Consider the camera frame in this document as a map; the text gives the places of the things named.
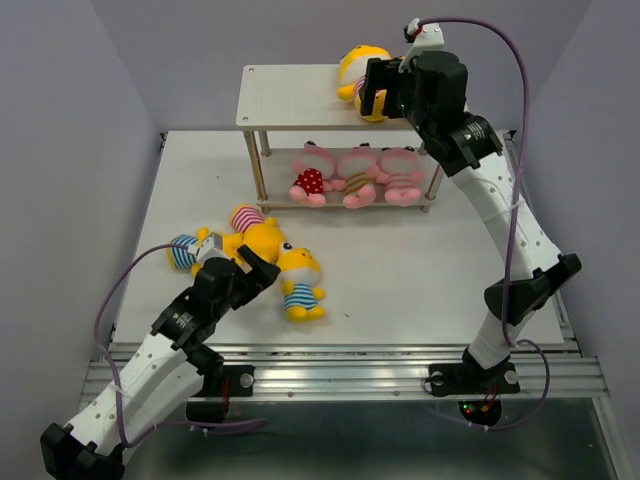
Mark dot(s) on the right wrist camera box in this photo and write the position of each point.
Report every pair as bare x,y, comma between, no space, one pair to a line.
422,37

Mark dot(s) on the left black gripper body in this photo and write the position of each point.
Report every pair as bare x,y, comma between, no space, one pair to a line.
242,287

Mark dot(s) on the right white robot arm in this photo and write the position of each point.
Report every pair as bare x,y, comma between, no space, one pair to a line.
472,157

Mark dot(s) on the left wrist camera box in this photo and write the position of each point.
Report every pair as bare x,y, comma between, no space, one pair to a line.
210,245

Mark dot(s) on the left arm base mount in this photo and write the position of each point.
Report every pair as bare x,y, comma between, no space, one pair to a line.
228,381

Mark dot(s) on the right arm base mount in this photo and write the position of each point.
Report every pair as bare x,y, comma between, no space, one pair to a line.
466,380

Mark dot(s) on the pink toy yellow striped shirt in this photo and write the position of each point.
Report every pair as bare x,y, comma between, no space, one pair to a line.
355,176

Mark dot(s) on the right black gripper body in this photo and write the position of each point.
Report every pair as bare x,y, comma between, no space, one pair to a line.
414,111

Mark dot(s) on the yellow toy blue stripes centre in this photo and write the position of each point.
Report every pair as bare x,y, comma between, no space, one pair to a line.
299,275

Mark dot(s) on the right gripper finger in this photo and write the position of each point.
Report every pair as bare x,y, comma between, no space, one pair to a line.
391,109
380,75

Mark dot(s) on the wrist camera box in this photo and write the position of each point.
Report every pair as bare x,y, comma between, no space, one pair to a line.
210,245
422,37

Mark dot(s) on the yellow toy blue stripes face-down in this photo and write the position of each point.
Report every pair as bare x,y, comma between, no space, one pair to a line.
181,253

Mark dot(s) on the yellow toy pink stripes face-down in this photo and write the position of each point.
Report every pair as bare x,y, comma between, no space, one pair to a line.
261,234

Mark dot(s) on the aluminium rail frame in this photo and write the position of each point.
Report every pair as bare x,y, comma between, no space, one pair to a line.
405,293

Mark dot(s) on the pink toy red polka shirt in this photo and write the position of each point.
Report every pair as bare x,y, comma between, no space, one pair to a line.
314,167

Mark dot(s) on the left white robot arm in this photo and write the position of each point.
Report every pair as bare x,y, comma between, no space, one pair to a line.
172,364

